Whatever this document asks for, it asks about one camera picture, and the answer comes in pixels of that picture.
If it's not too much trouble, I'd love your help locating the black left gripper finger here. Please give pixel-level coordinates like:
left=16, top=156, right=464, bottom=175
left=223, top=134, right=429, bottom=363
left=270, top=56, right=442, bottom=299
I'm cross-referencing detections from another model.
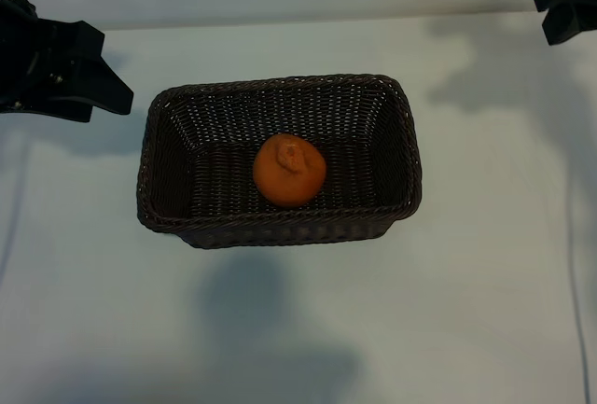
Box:
left=50, top=20, right=105, bottom=58
left=69, top=53, right=135, bottom=117

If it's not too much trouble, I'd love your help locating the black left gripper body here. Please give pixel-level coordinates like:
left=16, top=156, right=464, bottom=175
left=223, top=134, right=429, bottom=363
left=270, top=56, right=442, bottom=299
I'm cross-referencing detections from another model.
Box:
left=0, top=0, right=95, bottom=124

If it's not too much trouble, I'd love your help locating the dark brown woven basket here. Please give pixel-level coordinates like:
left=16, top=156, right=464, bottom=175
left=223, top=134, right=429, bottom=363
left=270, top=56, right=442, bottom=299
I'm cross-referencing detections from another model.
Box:
left=136, top=73, right=423, bottom=250

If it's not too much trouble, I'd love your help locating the orange fruit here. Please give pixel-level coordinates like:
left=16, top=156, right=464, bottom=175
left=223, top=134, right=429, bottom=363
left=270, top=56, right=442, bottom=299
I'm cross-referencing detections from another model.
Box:
left=252, top=132, right=327, bottom=210

